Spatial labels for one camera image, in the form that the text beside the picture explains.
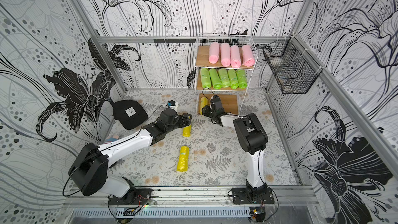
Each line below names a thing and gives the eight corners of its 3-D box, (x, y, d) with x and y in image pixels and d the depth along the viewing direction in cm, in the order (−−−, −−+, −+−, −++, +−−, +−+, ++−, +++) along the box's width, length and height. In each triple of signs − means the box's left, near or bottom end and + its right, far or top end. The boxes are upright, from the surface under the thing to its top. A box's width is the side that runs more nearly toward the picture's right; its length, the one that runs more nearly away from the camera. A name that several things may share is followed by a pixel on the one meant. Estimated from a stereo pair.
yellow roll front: (177, 171, 82) (176, 169, 79) (179, 148, 91) (178, 145, 87) (188, 171, 82) (187, 169, 79) (189, 148, 91) (188, 145, 87)
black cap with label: (106, 110, 109) (100, 104, 103) (125, 97, 117) (121, 90, 111) (129, 132, 98) (125, 126, 92) (149, 116, 106) (146, 109, 100)
